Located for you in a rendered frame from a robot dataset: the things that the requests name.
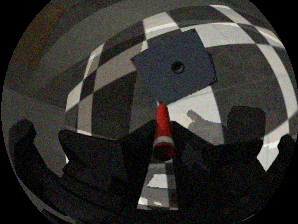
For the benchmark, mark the dark red peg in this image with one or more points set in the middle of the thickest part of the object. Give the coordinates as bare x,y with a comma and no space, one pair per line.
163,146

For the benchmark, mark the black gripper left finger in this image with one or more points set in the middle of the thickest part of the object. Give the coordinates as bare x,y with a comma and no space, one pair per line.
127,158

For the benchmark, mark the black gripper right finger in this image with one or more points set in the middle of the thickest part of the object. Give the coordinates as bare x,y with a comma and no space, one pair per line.
197,161

